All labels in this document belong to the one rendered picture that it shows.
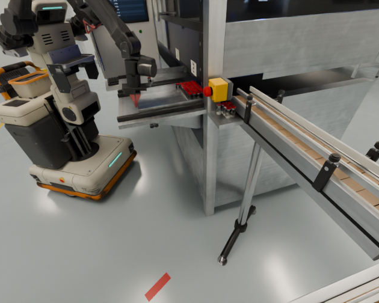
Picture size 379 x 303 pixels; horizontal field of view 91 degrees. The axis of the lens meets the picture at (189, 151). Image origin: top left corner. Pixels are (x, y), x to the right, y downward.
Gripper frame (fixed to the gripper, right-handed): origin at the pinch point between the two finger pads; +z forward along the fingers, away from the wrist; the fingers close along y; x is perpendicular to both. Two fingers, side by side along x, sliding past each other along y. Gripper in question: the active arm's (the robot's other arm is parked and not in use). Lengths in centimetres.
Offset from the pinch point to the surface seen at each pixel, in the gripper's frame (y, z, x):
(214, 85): 28.7, -15.9, -20.3
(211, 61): 29.7, -22.4, -11.8
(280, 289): 68, 82, -68
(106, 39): -16, -14, 88
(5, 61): -304, 107, 540
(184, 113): 21.1, 0.0, -10.2
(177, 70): 32, -2, 54
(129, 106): -3.4, 3.6, 6.8
